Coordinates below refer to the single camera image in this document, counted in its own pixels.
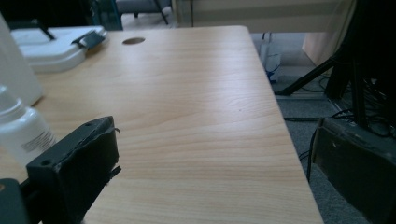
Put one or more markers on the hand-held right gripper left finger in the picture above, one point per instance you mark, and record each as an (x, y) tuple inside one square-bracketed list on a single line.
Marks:
[(74, 168)]

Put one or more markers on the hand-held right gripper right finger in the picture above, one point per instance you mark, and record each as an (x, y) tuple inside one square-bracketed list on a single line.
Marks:
[(358, 165)]

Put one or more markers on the white plastic bottle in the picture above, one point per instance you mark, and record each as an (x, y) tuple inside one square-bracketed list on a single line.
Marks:
[(21, 130)]

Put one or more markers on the tall white plastic container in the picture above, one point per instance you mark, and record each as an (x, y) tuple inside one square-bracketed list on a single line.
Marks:
[(15, 68)]

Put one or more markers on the flat white plastic case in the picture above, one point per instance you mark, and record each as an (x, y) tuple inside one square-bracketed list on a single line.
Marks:
[(49, 49)]

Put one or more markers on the black metal stand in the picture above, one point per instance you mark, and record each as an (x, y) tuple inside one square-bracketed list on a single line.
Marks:
[(358, 37)]

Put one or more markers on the grey chair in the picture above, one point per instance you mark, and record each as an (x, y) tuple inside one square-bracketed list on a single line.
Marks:
[(141, 5)]

